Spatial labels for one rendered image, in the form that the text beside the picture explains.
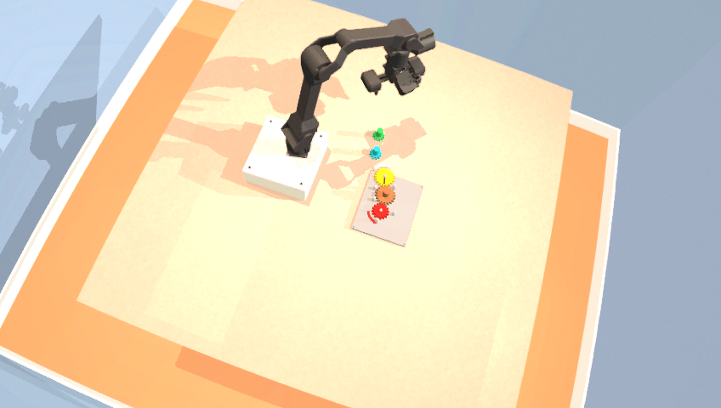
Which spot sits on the green gear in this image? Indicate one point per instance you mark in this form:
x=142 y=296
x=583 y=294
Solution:
x=379 y=135

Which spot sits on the yellow gear with black stripe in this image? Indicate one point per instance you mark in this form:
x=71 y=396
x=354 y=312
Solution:
x=384 y=181

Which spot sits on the red gear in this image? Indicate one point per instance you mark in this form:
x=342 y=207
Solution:
x=380 y=214

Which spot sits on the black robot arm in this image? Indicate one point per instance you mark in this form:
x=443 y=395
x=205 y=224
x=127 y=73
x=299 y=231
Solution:
x=398 y=39

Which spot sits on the orange gear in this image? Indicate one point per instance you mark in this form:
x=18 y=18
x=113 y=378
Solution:
x=385 y=195

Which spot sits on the cyan gear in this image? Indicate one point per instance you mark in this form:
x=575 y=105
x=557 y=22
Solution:
x=375 y=153

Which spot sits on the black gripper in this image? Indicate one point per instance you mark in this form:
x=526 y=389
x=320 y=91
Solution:
x=373 y=82

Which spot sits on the pale pink rectangular board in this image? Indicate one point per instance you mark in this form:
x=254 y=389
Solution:
x=396 y=227

